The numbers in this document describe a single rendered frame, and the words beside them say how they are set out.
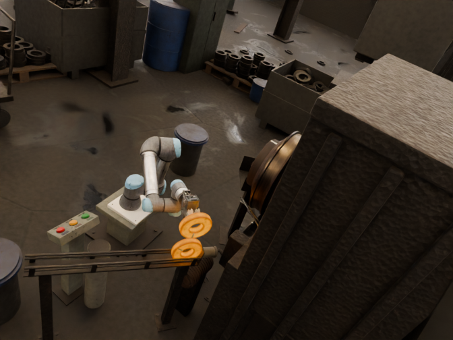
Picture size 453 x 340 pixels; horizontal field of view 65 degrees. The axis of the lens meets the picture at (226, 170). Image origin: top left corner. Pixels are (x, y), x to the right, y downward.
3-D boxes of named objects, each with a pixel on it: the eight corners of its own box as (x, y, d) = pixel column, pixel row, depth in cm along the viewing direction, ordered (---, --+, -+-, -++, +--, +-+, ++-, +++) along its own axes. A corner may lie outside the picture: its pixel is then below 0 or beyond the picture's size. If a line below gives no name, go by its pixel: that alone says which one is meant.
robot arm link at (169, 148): (140, 184, 249) (157, 131, 210) (161, 185, 255) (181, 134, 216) (141, 198, 242) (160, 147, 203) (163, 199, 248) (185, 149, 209)
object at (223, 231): (241, 225, 307) (269, 161, 265) (243, 249, 286) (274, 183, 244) (219, 221, 304) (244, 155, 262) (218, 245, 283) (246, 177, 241)
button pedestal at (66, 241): (96, 284, 229) (102, 218, 193) (63, 308, 211) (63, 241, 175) (79, 268, 234) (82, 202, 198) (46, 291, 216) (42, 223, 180)
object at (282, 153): (287, 190, 215) (320, 125, 187) (249, 229, 180) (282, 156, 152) (278, 185, 217) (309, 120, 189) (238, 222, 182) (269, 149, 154)
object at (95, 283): (108, 299, 223) (115, 247, 192) (92, 312, 214) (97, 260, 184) (95, 287, 227) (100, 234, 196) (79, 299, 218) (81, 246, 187)
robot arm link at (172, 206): (160, 210, 196) (162, 193, 192) (179, 210, 201) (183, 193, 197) (163, 218, 190) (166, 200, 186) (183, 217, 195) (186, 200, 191)
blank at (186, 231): (216, 217, 167) (214, 212, 169) (186, 217, 159) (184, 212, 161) (205, 238, 175) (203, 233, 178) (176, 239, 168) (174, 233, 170)
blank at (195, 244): (186, 265, 186) (184, 260, 189) (207, 248, 183) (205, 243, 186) (166, 257, 176) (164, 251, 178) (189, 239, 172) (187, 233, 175)
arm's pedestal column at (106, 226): (85, 234, 256) (86, 209, 241) (123, 206, 287) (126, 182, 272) (127, 264, 246) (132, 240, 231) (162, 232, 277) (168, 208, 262)
